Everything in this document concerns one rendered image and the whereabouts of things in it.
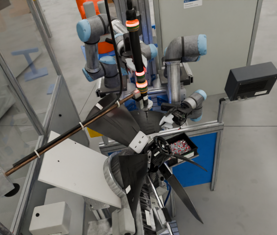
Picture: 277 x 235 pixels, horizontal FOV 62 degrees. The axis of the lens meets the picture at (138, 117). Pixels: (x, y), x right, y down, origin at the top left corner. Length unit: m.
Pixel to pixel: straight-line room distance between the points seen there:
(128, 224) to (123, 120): 0.42
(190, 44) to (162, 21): 1.43
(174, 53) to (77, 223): 1.07
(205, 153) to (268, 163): 0.92
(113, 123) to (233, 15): 2.31
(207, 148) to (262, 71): 0.70
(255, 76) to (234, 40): 1.68
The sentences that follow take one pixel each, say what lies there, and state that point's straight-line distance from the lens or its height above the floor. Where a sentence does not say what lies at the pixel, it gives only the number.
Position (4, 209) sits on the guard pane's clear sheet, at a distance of 1.28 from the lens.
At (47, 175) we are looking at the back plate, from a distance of 0.95.
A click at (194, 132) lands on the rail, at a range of 1.69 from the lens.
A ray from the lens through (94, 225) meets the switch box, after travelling 1.36.
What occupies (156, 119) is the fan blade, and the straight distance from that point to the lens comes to 1.28.
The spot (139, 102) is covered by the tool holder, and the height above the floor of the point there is 1.45.
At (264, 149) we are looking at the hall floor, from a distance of 2.81.
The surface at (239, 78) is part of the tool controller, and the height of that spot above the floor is 1.23.
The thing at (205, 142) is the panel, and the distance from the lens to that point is 1.83.
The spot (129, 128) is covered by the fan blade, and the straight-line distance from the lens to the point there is 1.04.
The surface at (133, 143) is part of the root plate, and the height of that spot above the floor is 1.26.
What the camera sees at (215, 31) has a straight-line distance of 3.02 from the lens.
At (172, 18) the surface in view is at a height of 1.16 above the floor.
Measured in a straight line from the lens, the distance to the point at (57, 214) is 1.31.
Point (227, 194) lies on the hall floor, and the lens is 2.39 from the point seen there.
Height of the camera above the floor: 2.01
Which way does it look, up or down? 40 degrees down
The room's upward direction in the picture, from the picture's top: 11 degrees counter-clockwise
